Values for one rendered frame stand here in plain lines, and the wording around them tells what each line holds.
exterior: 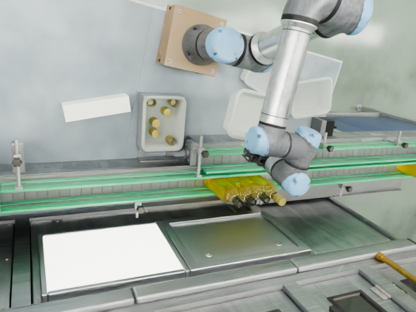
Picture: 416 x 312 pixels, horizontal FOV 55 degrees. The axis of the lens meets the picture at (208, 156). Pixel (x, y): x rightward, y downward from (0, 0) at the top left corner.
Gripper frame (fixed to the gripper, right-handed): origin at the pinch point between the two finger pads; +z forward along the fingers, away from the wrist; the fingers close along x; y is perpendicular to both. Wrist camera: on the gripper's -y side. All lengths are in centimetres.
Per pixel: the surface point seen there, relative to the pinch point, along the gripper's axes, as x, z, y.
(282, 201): 20.9, -8.6, -17.2
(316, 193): 32, 19, -59
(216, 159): 19.2, 20.1, -0.5
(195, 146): 13.0, 16.9, 12.1
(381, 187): 26, 20, -103
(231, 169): 19.6, 12.6, -4.1
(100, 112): 9, 28, 48
